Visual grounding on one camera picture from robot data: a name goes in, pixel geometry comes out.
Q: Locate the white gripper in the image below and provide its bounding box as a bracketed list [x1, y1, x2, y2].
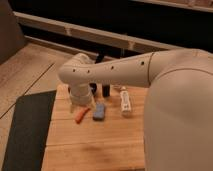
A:
[69, 84, 93, 113]

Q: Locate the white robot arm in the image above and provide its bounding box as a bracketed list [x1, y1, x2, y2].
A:
[59, 49, 213, 171]

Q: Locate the dark blue bowl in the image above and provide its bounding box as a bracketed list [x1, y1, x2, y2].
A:
[89, 83, 97, 96]

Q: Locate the black standing object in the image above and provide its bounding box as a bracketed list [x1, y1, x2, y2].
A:
[102, 85, 110, 97]

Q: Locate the white tube with label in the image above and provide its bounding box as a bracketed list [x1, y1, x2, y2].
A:
[120, 87, 131, 117]

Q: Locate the dark floor mat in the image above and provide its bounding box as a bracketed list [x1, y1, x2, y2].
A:
[1, 90, 56, 171]

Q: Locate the wooden shelf rail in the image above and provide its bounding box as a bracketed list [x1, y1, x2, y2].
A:
[15, 12, 180, 53]

